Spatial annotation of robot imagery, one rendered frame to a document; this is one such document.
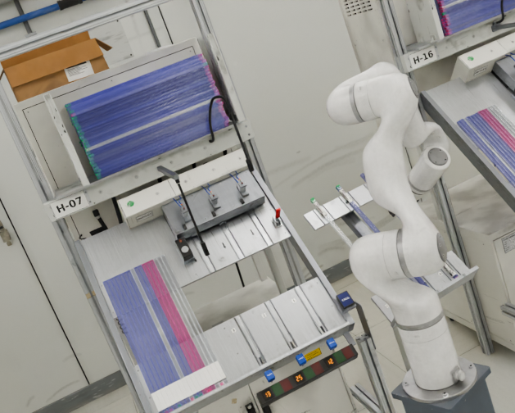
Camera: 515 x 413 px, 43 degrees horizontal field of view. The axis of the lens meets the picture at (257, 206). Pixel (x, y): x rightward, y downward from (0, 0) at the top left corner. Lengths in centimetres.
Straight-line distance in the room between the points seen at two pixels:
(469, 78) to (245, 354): 144
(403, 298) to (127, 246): 106
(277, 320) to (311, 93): 220
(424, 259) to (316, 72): 268
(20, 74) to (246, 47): 172
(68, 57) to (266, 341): 129
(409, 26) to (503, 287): 113
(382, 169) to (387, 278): 26
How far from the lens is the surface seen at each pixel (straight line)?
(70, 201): 233
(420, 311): 164
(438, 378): 174
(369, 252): 160
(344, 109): 166
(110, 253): 233
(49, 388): 412
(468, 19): 281
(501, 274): 283
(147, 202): 231
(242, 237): 229
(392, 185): 160
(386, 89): 163
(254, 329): 214
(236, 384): 208
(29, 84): 262
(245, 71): 396
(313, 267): 222
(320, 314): 216
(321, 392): 257
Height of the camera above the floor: 169
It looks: 15 degrees down
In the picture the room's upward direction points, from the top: 21 degrees counter-clockwise
